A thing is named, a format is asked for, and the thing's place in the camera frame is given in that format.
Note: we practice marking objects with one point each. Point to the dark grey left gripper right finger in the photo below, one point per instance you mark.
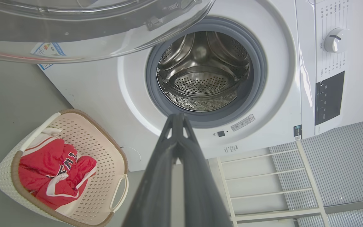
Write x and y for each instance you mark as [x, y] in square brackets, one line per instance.
[202, 195]

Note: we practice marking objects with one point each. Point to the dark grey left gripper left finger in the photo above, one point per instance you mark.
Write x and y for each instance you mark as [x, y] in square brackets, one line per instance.
[159, 189]

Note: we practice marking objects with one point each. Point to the round dark washing machine door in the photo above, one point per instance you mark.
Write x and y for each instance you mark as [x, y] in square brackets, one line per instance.
[74, 31]

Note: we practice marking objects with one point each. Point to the white front-load washing machine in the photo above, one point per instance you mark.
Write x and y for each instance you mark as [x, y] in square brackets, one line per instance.
[279, 94]

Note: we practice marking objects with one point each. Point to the round white filter cover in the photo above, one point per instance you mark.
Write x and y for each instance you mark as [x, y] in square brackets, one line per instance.
[132, 156]

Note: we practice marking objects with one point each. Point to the cream perforated laundry basket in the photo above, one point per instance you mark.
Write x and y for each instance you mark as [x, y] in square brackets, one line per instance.
[106, 151]

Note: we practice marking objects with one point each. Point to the white warning label sticker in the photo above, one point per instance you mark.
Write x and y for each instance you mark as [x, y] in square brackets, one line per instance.
[243, 122]

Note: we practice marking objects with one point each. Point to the white metal rack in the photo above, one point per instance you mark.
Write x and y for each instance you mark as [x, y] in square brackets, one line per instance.
[307, 176]

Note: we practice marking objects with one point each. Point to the red and white garment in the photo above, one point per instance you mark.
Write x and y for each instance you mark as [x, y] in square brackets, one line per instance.
[49, 164]

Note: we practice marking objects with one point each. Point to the black QR code sticker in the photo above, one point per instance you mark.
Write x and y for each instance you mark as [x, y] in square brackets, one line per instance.
[297, 132]

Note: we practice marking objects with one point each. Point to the stainless steel washer drum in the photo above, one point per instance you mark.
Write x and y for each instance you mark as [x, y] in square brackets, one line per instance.
[200, 78]

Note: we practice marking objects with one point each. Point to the black display control panel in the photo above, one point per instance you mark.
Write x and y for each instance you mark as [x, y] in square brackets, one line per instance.
[330, 97]

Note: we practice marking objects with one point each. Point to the blue energy label sticker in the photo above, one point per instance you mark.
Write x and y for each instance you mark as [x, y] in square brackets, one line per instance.
[47, 50]

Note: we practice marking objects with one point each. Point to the white round selector knob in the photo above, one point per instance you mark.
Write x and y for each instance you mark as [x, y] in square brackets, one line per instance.
[336, 40]

